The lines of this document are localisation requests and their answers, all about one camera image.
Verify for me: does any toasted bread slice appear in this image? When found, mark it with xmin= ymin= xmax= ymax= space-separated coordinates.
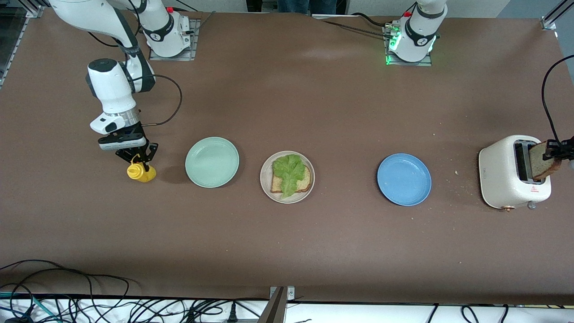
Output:
xmin=270 ymin=165 xmax=312 ymax=194
xmin=528 ymin=141 xmax=562 ymax=180

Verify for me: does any yellow mustard squeeze bottle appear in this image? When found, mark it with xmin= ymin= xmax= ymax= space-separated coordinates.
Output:
xmin=126 ymin=155 xmax=157 ymax=183

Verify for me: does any green lettuce leaf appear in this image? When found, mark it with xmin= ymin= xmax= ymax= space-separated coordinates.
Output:
xmin=272 ymin=154 xmax=306 ymax=199

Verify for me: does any pale green plate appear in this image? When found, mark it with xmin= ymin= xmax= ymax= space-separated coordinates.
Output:
xmin=185 ymin=136 xmax=240 ymax=188

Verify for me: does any beige plate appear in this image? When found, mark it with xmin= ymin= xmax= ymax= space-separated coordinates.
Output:
xmin=260 ymin=151 xmax=315 ymax=205

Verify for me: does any blue plate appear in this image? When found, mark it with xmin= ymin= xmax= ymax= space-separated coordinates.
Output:
xmin=377 ymin=153 xmax=432 ymax=207

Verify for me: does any white toaster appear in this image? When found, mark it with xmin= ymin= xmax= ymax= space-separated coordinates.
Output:
xmin=478 ymin=135 xmax=552 ymax=211

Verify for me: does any aluminium profile bar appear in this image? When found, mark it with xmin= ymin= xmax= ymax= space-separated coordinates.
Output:
xmin=258 ymin=286 xmax=296 ymax=323

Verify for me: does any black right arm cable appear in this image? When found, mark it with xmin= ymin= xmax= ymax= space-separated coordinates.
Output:
xmin=87 ymin=31 xmax=183 ymax=127

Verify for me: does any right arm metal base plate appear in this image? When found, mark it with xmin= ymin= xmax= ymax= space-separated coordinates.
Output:
xmin=148 ymin=18 xmax=201 ymax=61

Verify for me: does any aluminium frame corner bracket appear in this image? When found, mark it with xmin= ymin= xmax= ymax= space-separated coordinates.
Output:
xmin=540 ymin=0 xmax=574 ymax=31

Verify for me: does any long black cable loop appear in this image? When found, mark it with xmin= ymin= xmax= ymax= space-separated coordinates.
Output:
xmin=0 ymin=259 xmax=135 ymax=323

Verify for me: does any aluminium frame rack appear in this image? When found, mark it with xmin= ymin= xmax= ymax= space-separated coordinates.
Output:
xmin=0 ymin=0 xmax=48 ymax=88

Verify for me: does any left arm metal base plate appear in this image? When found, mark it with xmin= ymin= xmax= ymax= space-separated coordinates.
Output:
xmin=383 ymin=25 xmax=433 ymax=67

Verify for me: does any teal cable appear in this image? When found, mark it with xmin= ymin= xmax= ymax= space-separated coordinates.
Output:
xmin=0 ymin=292 xmax=59 ymax=323

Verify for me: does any black braided cable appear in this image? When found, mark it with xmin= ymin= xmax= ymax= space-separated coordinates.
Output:
xmin=321 ymin=13 xmax=395 ymax=39

